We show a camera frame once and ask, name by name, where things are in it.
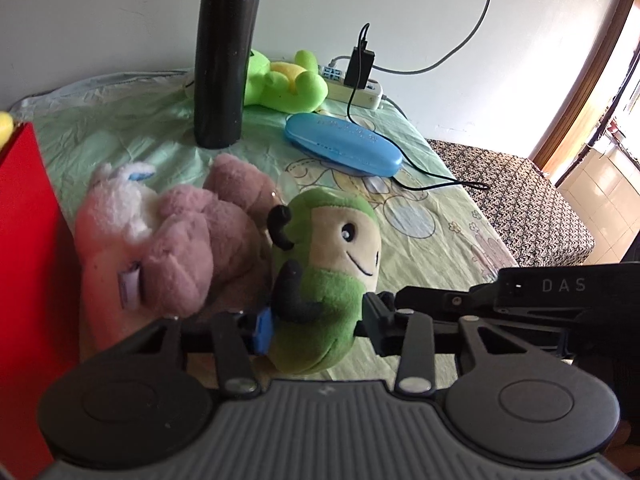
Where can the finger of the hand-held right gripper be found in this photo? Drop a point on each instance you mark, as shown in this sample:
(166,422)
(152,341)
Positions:
(450,302)

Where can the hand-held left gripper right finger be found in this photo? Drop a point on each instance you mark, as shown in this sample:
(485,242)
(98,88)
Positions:
(380,325)

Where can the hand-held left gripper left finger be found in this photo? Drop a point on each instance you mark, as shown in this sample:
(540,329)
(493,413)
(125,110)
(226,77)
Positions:
(262,332)

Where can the mauve bear plush toy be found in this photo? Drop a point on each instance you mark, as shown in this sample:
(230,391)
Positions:
(200,240)

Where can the red box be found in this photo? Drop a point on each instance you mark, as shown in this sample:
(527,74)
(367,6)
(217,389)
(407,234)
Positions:
(25,260)

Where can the yellow tiger plush toy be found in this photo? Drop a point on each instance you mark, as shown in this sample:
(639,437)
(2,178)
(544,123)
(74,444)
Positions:
(5,127)

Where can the black white patterned cloth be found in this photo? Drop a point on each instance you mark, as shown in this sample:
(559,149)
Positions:
(525,200)

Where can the light pink plush toy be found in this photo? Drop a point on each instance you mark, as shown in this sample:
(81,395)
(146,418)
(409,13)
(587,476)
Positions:
(100,270)

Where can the blue glasses case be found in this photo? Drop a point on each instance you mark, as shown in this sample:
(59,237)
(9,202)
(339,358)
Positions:
(340,142)

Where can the white power strip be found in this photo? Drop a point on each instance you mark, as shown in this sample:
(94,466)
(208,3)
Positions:
(367,95)

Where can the green frog plush toy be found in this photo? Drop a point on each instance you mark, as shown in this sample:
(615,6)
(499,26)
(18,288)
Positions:
(290,90)

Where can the black thermos bottle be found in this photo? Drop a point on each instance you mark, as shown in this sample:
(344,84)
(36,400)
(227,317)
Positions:
(222,60)

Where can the wooden door frame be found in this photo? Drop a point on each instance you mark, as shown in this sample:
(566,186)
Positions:
(575,110)

